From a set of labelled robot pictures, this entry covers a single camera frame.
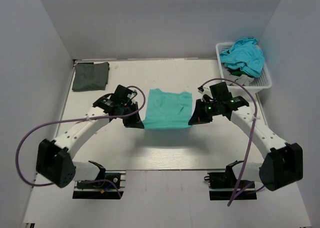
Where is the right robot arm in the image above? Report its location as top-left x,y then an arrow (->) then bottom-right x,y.
188,96 -> 303,191

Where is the grey cloth in basket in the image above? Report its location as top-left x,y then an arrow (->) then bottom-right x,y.
222,69 -> 254,86

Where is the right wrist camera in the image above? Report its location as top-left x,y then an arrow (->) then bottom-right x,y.
197,82 -> 232,102

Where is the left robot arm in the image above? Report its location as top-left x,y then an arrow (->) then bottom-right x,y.
36,92 -> 143,188

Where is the folded dark green t shirt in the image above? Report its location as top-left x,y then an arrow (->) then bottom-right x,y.
72,62 -> 110,92

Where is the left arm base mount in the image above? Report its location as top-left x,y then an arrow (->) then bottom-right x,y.
72,171 -> 126,200

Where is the teal t shirt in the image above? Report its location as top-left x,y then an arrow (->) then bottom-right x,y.
142,88 -> 193,130

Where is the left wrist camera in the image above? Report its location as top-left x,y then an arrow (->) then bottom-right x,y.
110,85 -> 137,106

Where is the light blue t shirt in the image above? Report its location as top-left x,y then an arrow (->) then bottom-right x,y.
219,38 -> 265,78

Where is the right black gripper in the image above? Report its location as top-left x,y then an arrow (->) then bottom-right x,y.
189,99 -> 221,125

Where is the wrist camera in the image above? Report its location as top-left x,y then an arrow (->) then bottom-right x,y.
110,85 -> 137,106
197,82 -> 232,102

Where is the green cloth in basket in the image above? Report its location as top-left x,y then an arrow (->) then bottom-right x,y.
229,69 -> 247,77

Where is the white plastic basket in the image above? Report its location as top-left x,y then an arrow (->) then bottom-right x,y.
215,42 -> 272,93

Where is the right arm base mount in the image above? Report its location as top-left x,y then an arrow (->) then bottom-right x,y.
203,171 -> 257,201

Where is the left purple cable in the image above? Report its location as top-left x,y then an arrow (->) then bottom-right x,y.
15,86 -> 147,198

